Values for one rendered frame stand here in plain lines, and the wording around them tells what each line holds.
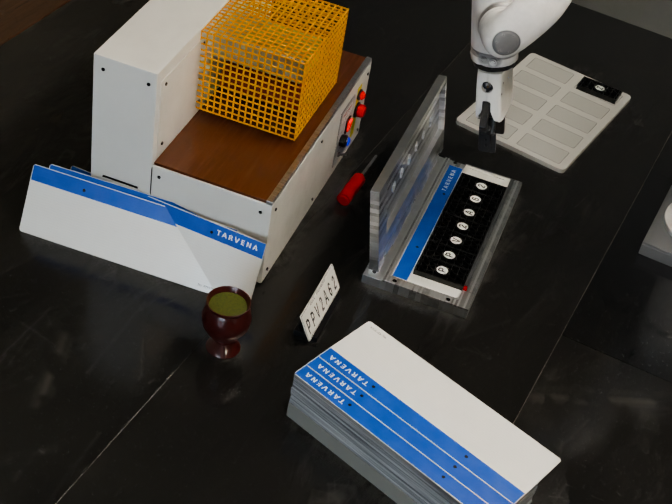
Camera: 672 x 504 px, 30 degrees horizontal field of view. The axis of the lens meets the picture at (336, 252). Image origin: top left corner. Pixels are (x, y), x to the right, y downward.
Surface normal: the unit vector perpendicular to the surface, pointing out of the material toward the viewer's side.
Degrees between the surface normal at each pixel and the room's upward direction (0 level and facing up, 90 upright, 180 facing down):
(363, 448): 90
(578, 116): 0
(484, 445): 0
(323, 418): 90
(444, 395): 0
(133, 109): 90
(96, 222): 63
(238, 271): 69
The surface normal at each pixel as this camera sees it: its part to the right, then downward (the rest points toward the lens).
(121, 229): -0.21, 0.18
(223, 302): 0.14, -0.76
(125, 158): -0.33, 0.57
